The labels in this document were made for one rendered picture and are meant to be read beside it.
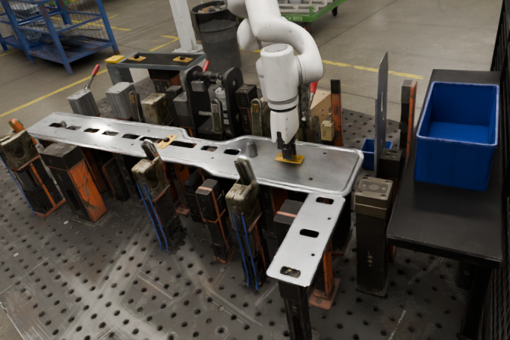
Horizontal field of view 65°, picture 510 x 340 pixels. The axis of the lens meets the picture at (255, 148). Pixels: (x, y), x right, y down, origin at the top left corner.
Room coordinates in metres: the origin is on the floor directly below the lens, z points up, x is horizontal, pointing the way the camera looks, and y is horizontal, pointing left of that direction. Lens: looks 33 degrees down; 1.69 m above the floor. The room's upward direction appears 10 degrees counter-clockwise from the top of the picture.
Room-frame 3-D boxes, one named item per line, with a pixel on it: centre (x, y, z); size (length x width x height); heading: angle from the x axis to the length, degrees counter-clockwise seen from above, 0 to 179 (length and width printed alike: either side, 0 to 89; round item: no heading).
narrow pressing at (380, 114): (0.83, -0.32, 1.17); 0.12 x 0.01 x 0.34; 149
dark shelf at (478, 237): (0.93, -0.57, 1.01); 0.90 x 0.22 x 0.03; 149
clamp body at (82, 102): (1.68, 0.72, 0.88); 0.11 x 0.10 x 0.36; 149
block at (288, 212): (0.78, -0.06, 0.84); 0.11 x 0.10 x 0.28; 149
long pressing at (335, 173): (1.23, 0.32, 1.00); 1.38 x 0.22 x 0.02; 59
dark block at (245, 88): (1.29, 0.00, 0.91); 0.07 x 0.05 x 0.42; 149
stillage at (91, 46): (5.92, 2.38, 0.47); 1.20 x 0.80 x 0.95; 44
